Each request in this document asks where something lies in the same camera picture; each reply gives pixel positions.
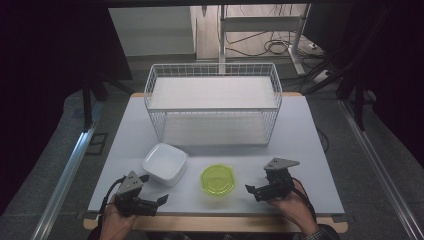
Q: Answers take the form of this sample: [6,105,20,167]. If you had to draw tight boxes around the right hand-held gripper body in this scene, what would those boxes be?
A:
[263,157,300,201]

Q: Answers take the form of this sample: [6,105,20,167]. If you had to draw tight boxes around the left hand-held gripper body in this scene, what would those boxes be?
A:
[114,170,158,218]

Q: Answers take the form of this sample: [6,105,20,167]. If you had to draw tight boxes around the white square bowl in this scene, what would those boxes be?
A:
[142,142,189,187]

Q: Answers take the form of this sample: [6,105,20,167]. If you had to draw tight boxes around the green round bowl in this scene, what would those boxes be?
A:
[199,163,236,197]

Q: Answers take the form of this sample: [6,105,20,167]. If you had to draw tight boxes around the white wire basket rack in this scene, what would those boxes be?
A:
[143,62,283,148]

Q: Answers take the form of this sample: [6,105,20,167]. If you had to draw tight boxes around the person's right hand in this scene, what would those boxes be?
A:
[266,179,318,234]

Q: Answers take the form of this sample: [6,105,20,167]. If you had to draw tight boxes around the person's left hand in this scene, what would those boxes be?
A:
[99,195,139,236]

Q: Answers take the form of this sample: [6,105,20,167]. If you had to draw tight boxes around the black floor plate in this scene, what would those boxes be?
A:
[85,132,109,156]

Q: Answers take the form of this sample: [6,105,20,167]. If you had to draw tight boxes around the black metal stand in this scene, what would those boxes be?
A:
[335,79,368,132]
[80,77,135,132]

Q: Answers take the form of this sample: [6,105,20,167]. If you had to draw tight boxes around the white power strip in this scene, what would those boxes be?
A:
[312,68,333,84]

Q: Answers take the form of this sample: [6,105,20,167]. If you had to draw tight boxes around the dark curtain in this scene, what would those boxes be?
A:
[301,0,424,168]
[0,0,134,216]

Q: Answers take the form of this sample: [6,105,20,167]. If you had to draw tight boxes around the white panel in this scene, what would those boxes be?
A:
[107,5,197,58]

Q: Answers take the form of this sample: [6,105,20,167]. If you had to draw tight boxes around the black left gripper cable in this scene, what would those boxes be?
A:
[98,175,127,216]

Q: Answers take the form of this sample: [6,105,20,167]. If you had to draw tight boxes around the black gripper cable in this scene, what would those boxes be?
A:
[98,175,127,216]
[290,177,318,224]

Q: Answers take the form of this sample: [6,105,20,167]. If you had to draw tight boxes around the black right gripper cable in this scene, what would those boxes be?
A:
[290,177,318,224]

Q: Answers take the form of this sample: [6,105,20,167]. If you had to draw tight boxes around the thin black table cable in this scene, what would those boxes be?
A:
[315,127,331,154]

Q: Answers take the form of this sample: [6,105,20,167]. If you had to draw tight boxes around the metal floor rail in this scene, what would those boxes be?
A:
[337,99,424,240]
[30,101,105,240]

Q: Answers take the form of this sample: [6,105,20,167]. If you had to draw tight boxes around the black floor cables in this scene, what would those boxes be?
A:
[224,30,323,58]

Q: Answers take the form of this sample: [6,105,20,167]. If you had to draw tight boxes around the white desk frame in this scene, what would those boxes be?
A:
[218,3,312,76]

